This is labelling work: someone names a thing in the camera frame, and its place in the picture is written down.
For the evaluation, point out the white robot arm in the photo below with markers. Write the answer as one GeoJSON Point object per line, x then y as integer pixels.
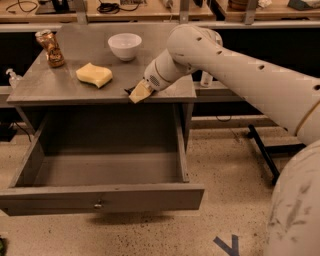
{"type": "Point", "coordinates": [289, 98]}

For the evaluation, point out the grey cabinet with top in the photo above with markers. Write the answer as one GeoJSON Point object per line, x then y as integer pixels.
{"type": "Point", "coordinates": [45, 91]}

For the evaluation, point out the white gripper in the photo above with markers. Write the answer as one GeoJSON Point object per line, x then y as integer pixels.
{"type": "Point", "coordinates": [151, 77]}

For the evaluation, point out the white pump bottle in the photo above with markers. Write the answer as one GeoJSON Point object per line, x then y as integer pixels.
{"type": "Point", "coordinates": [206, 79]}

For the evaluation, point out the white bowl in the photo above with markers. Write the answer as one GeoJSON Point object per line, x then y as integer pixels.
{"type": "Point", "coordinates": [125, 46]}

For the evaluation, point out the blue tape mark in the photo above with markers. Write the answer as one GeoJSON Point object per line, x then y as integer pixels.
{"type": "Point", "coordinates": [231, 250]}

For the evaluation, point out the crushed orange can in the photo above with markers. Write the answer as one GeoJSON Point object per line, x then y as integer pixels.
{"type": "Point", "coordinates": [47, 39]}

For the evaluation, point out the yellow sponge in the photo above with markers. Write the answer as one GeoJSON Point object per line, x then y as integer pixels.
{"type": "Point", "coordinates": [96, 75]}

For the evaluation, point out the clear pump bottle left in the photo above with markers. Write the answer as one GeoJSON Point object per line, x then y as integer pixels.
{"type": "Point", "coordinates": [14, 79]}

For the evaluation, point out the open grey top drawer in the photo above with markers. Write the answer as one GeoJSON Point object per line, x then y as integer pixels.
{"type": "Point", "coordinates": [131, 165]}

